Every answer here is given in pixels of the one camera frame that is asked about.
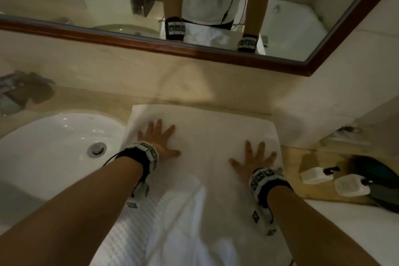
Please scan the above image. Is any person's left hand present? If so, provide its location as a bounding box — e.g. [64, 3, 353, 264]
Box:
[137, 118, 182, 163]

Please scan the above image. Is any person's right hand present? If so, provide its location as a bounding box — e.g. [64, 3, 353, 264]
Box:
[229, 140, 283, 182]

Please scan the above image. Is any white towel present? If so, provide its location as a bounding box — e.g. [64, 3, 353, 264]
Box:
[99, 104, 295, 266]

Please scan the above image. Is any person's left forearm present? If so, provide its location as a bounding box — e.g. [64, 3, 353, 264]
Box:
[0, 157, 144, 266]

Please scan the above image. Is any person's right forearm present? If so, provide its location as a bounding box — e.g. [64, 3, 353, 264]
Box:
[267, 185, 383, 266]

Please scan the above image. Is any white pump bottle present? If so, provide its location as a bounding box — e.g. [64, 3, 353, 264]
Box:
[299, 166, 341, 185]
[333, 174, 379, 197]

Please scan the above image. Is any chrome sink drain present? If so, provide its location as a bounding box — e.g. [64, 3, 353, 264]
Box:
[87, 141, 107, 158]

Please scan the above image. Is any white sink basin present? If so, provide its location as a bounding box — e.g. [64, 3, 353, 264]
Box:
[0, 113, 127, 236]

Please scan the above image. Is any chrome faucet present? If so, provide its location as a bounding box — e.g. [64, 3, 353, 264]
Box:
[0, 70, 56, 117]

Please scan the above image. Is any black right wrist camera band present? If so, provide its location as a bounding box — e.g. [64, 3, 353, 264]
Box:
[248, 167, 294, 237]

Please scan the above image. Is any black wrist camera band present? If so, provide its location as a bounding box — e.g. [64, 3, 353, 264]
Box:
[248, 167, 294, 237]
[107, 140, 160, 210]

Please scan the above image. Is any black left wrist camera band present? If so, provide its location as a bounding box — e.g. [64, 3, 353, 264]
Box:
[107, 140, 160, 210]

